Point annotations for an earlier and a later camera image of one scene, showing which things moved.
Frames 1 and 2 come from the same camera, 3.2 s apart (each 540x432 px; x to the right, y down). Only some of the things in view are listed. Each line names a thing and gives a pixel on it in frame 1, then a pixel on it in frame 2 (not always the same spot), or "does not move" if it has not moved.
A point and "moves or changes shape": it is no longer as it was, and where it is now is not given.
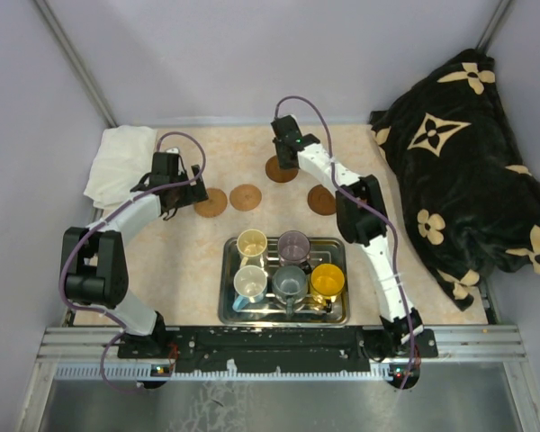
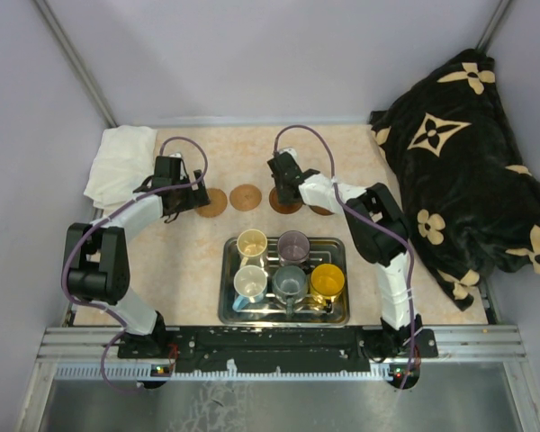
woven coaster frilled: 213,206 does not move
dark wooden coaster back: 278,175 moves or changes shape
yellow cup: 327,282 does not move
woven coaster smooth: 245,197 does not move
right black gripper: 282,164 to 282,200
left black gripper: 193,193 does not move
